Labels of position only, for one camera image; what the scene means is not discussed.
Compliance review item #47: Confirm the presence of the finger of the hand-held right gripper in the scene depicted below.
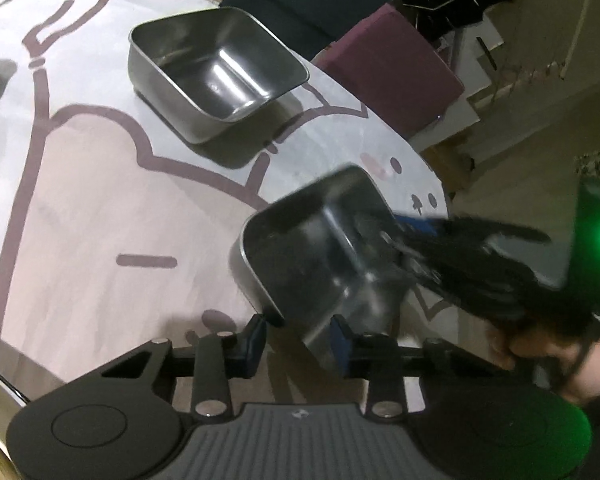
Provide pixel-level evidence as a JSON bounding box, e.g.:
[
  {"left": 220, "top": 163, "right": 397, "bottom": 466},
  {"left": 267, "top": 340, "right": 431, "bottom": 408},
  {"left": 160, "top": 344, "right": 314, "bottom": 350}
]
[
  {"left": 400, "top": 246, "right": 537, "bottom": 312},
  {"left": 395, "top": 215, "right": 552, "bottom": 252}
]

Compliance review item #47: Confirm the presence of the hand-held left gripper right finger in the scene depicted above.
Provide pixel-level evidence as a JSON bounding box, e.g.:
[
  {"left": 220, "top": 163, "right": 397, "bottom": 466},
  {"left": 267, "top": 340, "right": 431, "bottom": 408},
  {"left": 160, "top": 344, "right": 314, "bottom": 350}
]
[{"left": 329, "top": 314, "right": 487, "bottom": 419}]

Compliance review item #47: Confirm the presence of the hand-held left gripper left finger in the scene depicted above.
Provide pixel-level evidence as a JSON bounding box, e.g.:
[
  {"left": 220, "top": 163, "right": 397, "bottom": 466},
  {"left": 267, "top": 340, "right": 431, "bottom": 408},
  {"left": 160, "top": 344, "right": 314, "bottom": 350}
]
[{"left": 100, "top": 312, "right": 268, "bottom": 419}]

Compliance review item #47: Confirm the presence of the square steel container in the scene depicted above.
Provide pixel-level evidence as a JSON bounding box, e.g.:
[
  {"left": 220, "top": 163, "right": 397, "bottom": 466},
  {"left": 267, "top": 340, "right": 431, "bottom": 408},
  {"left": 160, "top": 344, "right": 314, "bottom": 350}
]
[
  {"left": 232, "top": 162, "right": 421, "bottom": 361},
  {"left": 128, "top": 7, "right": 311, "bottom": 145}
]

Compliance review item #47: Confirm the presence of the person's right hand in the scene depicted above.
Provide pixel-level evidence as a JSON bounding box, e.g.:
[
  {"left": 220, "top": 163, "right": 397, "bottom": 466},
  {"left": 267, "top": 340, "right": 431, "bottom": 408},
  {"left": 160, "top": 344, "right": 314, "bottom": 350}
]
[{"left": 487, "top": 321, "right": 581, "bottom": 386}]

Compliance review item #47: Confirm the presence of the white flat board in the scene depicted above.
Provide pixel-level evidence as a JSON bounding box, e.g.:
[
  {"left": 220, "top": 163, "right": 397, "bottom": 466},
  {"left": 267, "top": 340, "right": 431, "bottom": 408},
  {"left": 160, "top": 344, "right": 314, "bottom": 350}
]
[{"left": 461, "top": 12, "right": 503, "bottom": 106}]

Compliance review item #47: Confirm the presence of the maroon stool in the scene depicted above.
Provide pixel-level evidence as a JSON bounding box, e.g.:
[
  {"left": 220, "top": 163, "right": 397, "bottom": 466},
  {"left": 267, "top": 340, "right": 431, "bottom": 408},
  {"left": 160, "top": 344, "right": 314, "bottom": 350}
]
[{"left": 312, "top": 4, "right": 466, "bottom": 141}]

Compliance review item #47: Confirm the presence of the cartoon printed tablecloth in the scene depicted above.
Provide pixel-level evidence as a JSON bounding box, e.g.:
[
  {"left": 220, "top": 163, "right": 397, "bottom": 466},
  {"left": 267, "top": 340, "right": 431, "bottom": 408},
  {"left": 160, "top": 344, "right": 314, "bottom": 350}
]
[{"left": 0, "top": 0, "right": 448, "bottom": 411}]

